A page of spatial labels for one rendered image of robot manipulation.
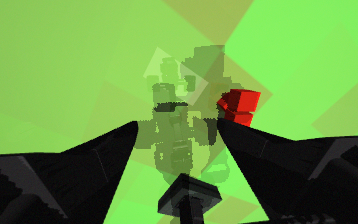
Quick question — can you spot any red cube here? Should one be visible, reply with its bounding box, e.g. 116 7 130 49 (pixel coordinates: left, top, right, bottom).
227 89 261 112
224 108 253 127
217 92 230 112

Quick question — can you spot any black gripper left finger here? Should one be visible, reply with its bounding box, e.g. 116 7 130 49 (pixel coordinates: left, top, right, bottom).
0 121 139 224

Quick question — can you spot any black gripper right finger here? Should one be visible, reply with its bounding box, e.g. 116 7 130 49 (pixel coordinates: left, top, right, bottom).
217 118 358 220

